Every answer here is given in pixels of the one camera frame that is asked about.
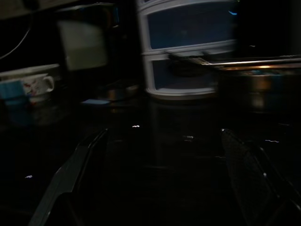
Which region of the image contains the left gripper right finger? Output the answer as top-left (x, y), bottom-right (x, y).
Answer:
top-left (221, 128), bottom-right (301, 226)

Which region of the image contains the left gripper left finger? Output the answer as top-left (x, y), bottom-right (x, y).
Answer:
top-left (28, 128), bottom-right (109, 226)

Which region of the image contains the flat blue cloth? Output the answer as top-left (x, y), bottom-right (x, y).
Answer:
top-left (81, 98), bottom-right (110, 106)

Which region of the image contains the white floral mug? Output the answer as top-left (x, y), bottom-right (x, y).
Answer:
top-left (21, 73), bottom-right (55, 103)

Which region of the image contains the steel bowl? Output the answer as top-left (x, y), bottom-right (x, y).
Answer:
top-left (216, 67), bottom-right (301, 111)

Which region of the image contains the blue box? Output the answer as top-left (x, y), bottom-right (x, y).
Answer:
top-left (0, 80), bottom-right (31, 106)

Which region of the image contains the small steel dish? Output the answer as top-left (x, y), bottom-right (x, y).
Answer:
top-left (103, 84), bottom-right (140, 101)

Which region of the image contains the white tray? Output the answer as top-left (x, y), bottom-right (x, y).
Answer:
top-left (0, 63), bottom-right (61, 78)

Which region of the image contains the pale grey box appliance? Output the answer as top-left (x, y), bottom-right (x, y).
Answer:
top-left (57, 20), bottom-right (108, 71)

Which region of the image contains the white plastic drawer tower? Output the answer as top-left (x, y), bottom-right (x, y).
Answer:
top-left (137, 0), bottom-right (238, 101)

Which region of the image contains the thin grey cable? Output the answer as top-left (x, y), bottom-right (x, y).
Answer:
top-left (0, 14), bottom-right (33, 59)

